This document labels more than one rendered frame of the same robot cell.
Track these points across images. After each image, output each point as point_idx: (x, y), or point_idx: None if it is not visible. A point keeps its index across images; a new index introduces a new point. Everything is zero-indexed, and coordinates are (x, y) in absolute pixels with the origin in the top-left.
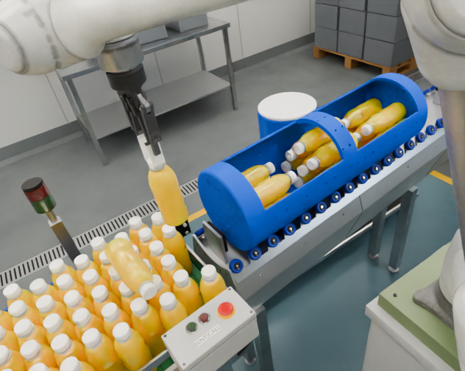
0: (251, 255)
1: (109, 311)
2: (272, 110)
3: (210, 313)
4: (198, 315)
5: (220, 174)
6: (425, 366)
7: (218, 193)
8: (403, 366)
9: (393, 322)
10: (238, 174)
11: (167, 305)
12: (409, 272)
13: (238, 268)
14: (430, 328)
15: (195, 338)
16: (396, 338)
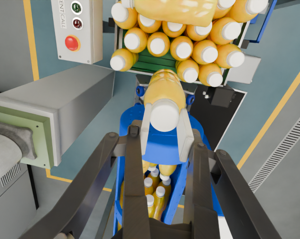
0: (136, 105)
1: None
2: (223, 225)
3: (78, 31)
4: (84, 22)
5: (158, 150)
6: (17, 101)
7: (161, 132)
8: (44, 98)
9: (36, 113)
10: (144, 157)
11: (112, 7)
12: (45, 142)
13: (137, 90)
14: (12, 118)
15: (66, 3)
16: (33, 106)
